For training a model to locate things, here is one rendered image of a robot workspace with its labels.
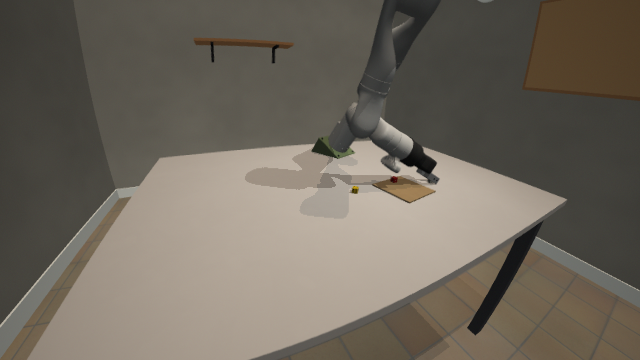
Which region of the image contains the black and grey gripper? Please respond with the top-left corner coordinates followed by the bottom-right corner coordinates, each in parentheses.
top-left (381, 132), bottom-right (440, 184)

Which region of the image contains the tan flat mat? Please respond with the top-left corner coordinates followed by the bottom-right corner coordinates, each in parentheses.
top-left (372, 176), bottom-right (436, 204)

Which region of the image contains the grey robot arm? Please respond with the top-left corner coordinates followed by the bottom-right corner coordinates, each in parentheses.
top-left (328, 0), bottom-right (441, 153)

